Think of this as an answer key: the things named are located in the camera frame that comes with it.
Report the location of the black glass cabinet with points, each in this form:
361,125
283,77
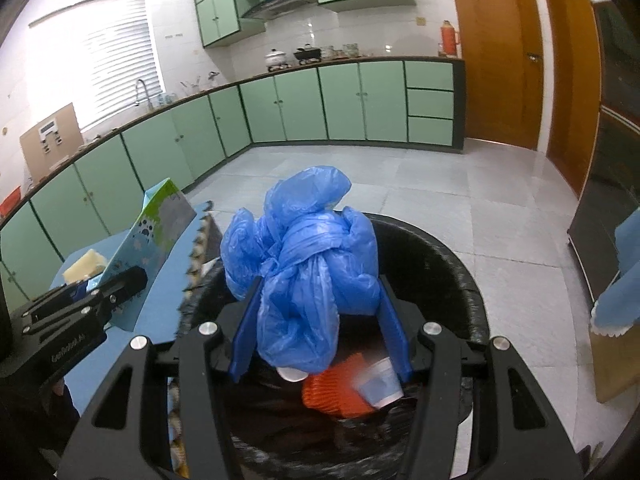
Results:
611,192

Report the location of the green lower kitchen cabinets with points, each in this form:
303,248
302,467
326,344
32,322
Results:
417,102

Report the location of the blue plastic bag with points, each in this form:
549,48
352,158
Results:
316,265

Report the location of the blue and white cloth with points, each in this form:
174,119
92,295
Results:
617,309

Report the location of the light blue paper bag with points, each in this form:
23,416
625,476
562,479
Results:
165,214

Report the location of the wooden door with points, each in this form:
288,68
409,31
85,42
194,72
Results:
576,89
501,47

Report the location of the yellow sponge block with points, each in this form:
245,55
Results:
89,265

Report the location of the white cooking pot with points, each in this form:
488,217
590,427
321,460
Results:
276,60

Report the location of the kitchen faucet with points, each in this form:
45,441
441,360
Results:
142,94

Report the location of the window blinds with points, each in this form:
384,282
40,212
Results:
92,52

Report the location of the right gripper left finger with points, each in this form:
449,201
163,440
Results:
123,432

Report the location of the cardboard box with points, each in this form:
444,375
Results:
616,363

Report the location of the black lined trash bin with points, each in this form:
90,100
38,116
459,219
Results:
263,429

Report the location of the orange thermos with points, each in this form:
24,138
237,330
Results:
449,39

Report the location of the orange foam net sleeve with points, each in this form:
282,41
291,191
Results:
333,393

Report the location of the range hood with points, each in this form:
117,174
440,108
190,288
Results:
269,9

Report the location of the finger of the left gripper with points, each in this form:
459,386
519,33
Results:
107,297

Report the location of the red basin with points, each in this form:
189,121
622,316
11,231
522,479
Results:
10,202

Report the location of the black wok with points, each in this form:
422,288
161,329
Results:
308,55

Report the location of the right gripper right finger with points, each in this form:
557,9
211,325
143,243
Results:
516,433

